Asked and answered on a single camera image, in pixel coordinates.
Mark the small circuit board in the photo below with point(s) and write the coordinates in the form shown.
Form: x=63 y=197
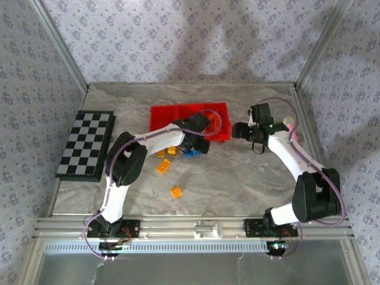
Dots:
x=277 y=246
x=118 y=246

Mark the grey metal panel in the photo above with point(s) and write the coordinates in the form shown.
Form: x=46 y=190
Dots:
x=193 y=270

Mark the long orange lego beam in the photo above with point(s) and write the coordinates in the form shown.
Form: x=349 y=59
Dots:
x=218 y=121

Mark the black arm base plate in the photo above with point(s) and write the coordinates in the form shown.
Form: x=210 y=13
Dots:
x=135 y=228
x=252 y=228

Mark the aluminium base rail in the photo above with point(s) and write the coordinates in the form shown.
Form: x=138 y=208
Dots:
x=166 y=228

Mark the red three-compartment container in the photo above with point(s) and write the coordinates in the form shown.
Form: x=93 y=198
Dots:
x=166 y=118

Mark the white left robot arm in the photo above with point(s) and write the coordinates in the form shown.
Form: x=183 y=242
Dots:
x=118 y=199

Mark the black and grey chessboard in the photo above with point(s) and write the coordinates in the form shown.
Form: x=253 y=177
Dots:
x=86 y=139

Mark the white rail bracket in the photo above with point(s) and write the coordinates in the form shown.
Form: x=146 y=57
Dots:
x=207 y=230

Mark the aluminium side rail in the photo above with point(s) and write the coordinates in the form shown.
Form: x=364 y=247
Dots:
x=309 y=118
x=53 y=202

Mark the aluminium frame post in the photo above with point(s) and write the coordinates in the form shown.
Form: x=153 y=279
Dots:
x=61 y=44
x=322 y=44

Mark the pink toy microphone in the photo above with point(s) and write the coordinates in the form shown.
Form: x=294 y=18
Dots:
x=288 y=120

